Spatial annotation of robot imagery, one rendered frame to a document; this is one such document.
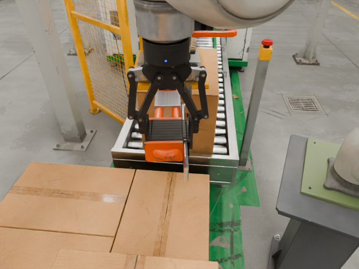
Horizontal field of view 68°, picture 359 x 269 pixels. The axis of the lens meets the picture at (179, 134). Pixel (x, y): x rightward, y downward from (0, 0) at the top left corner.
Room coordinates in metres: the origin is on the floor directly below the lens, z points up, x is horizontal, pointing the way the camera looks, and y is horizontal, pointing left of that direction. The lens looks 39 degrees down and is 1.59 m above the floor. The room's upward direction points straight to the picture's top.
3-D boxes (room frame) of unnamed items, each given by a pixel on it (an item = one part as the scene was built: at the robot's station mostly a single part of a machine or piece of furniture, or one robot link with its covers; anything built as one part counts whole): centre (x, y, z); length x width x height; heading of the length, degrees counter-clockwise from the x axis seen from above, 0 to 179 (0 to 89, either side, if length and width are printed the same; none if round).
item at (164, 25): (0.42, 0.02, 1.47); 0.09 x 0.09 x 0.06
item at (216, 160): (1.05, 0.03, 0.58); 0.70 x 0.03 x 0.06; 84
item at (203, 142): (1.41, -0.02, 0.75); 0.60 x 0.40 x 0.40; 175
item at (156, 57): (0.42, 0.02, 1.40); 0.08 x 0.07 x 0.09; 91
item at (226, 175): (1.05, 0.03, 0.48); 0.70 x 0.03 x 0.15; 84
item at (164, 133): (0.42, 0.03, 1.24); 0.08 x 0.07 x 0.05; 1
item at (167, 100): (0.55, 0.03, 1.23); 0.07 x 0.07 x 0.04; 1
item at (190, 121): (0.42, -0.02, 1.25); 0.03 x 0.01 x 0.07; 1
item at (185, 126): (0.47, -0.02, 1.24); 0.31 x 0.03 x 0.05; 1
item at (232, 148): (2.18, -0.41, 0.50); 2.31 x 0.05 x 0.19; 174
